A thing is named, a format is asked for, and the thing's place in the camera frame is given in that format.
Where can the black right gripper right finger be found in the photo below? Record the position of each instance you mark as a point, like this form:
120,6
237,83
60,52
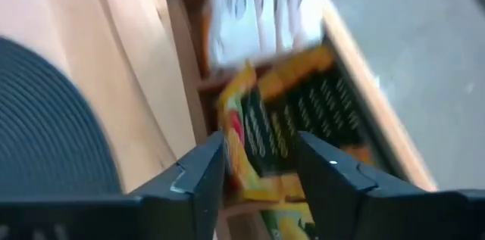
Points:
333,191

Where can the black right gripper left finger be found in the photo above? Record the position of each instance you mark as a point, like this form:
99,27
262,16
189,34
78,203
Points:
197,187

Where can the round dark woven placemat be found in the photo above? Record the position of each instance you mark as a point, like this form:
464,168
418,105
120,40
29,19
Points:
45,130

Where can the brown wooden compartment box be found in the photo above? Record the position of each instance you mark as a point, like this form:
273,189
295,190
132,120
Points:
206,83

